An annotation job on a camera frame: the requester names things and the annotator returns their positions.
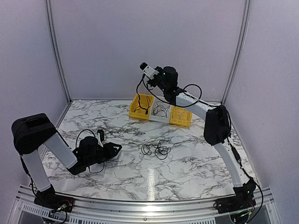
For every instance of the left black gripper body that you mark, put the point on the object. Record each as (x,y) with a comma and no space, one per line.
(104,156)

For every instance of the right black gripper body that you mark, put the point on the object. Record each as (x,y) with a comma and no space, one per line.
(162,86)

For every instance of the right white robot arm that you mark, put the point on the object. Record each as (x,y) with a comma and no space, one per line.
(217,127)

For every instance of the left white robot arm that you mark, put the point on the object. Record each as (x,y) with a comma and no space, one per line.
(32,132)

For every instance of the white plastic bin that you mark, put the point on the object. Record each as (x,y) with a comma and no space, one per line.
(160,111)

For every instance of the left yellow plastic bin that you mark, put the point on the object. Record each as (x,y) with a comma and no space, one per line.
(140,106)

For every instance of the yellow plastic bin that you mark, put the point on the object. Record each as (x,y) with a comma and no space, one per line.
(140,106)
(180,116)

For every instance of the right yellow plastic bin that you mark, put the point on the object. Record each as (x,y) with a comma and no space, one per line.
(180,116)

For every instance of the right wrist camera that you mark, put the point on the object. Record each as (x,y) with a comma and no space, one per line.
(148,71)

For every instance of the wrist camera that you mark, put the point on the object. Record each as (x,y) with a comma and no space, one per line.
(100,134)
(148,71)

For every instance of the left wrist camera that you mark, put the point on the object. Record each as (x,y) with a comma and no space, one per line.
(100,134)

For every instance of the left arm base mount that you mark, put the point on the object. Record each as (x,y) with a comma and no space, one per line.
(51,200)

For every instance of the right aluminium corner post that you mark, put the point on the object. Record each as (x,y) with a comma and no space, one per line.
(238,51)

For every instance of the aluminium corner post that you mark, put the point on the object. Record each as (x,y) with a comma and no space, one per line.
(56,54)
(238,51)

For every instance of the aluminium front rail frame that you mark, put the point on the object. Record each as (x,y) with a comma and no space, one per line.
(99,211)

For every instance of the left aluminium corner post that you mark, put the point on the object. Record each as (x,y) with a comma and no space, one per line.
(56,54)

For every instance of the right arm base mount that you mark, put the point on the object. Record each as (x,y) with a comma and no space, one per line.
(243,198)

